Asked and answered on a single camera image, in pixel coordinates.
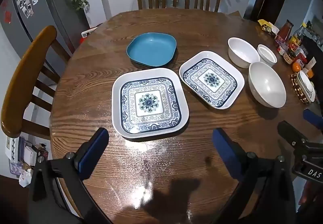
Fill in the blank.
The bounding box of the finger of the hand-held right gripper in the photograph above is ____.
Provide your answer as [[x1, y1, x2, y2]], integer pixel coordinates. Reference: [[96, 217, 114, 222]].
[[278, 120, 309, 154], [303, 108, 323, 136]]

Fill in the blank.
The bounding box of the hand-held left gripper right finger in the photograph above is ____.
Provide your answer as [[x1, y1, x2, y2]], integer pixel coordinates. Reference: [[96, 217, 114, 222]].
[[212, 128, 297, 224]]

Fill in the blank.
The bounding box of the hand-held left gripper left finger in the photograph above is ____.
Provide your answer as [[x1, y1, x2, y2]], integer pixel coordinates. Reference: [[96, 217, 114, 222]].
[[29, 127, 113, 224]]

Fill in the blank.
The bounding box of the large white bowl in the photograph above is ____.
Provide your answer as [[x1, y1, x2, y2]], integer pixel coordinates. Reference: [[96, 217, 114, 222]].
[[248, 62, 287, 109]]

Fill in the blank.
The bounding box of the small patterned square plate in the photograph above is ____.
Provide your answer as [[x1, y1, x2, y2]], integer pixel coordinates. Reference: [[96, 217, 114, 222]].
[[179, 50, 245, 110]]

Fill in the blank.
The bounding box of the large patterned square plate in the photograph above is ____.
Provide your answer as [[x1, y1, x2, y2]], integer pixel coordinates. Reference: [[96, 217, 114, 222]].
[[112, 67, 190, 142]]

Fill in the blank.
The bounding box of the small white bowl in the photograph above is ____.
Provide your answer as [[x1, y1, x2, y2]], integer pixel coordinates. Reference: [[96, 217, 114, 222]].
[[257, 44, 278, 67]]

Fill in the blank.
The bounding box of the medium white bowl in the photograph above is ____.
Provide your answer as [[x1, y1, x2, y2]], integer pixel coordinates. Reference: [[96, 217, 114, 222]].
[[228, 37, 260, 68]]

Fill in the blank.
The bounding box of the blue plate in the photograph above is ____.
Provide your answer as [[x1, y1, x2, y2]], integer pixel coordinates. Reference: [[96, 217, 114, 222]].
[[126, 32, 177, 67]]

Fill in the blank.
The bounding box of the person's right hand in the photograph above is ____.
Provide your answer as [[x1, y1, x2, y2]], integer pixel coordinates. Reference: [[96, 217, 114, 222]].
[[299, 180, 323, 213]]

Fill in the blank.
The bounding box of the white dish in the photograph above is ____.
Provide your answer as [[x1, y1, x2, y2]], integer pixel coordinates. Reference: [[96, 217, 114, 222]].
[[297, 70, 316, 102]]

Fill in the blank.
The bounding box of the dark-lid jar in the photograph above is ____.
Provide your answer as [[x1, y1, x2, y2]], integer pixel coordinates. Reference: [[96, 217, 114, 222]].
[[283, 50, 296, 64]]

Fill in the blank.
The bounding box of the dark sauce bottle yellow label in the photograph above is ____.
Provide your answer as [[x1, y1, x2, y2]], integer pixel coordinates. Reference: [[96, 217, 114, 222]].
[[288, 23, 306, 53]]

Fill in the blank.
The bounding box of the red sauce bottle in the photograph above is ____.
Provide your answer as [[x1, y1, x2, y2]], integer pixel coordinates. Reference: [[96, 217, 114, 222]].
[[275, 19, 294, 48]]

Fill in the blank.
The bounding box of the yellow snack packet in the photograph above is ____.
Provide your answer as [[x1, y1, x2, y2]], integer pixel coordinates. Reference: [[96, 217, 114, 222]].
[[257, 19, 279, 36]]

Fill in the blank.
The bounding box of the light wooden chair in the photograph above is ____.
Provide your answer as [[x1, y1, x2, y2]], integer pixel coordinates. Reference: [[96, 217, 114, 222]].
[[0, 25, 72, 139]]

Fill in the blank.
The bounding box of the white power strip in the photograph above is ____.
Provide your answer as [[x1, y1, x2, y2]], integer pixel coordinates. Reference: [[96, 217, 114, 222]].
[[81, 27, 98, 38]]

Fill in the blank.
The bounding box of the grey refrigerator with photos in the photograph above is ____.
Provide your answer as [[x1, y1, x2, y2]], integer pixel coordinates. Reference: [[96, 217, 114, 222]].
[[0, 0, 103, 63]]

